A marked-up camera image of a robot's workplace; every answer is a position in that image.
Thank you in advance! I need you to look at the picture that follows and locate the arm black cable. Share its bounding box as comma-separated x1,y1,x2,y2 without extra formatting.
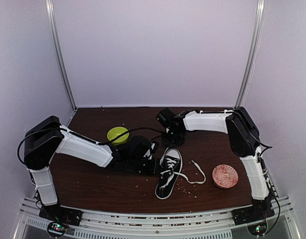
17,126,166,167
255,139,283,232

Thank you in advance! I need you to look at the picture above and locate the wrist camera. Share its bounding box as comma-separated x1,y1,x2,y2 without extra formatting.
156,108,176,128
127,135,159,160

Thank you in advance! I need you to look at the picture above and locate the black white canvas sneaker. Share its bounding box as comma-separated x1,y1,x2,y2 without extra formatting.
155,147,183,200

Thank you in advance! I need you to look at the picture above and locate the red white patterned bowl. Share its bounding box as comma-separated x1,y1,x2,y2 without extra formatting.
212,164,239,189

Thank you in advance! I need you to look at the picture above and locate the right aluminium frame post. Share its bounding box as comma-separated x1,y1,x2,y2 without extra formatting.
234,0,267,108

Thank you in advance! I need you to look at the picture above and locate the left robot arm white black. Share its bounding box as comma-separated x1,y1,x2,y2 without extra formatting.
18,116,159,221

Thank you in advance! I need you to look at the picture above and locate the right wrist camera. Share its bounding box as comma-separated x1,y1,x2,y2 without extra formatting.
156,108,176,128

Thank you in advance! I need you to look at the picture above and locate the white shoelace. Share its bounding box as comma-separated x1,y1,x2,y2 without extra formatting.
158,147,207,184

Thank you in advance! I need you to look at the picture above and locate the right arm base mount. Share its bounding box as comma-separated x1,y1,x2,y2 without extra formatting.
231,206,275,237

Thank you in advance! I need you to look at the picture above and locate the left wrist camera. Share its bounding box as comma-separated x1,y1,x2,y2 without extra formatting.
127,135,159,160

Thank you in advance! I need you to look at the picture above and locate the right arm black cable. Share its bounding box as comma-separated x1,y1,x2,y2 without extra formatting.
255,139,283,232

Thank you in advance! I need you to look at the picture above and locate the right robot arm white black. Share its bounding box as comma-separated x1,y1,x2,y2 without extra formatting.
156,107,272,220

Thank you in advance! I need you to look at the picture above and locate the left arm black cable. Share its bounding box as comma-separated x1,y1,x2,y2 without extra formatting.
17,126,166,167

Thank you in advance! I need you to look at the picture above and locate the aluminium front rail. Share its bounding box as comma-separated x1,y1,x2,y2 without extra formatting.
11,196,304,239

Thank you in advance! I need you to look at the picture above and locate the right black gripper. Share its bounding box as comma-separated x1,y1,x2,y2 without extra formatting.
161,129,185,147

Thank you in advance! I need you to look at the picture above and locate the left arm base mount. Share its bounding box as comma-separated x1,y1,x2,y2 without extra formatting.
39,208,83,238

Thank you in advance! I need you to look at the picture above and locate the left aluminium frame post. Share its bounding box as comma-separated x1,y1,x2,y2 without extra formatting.
45,0,77,111

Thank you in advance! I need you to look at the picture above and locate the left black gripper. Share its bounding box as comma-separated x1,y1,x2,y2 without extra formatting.
128,157,164,176

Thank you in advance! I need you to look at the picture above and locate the green plastic bowl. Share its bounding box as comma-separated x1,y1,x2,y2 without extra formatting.
107,126,130,145

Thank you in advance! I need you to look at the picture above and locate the aluminium frame post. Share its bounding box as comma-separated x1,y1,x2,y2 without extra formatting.
234,0,267,108
45,0,77,111

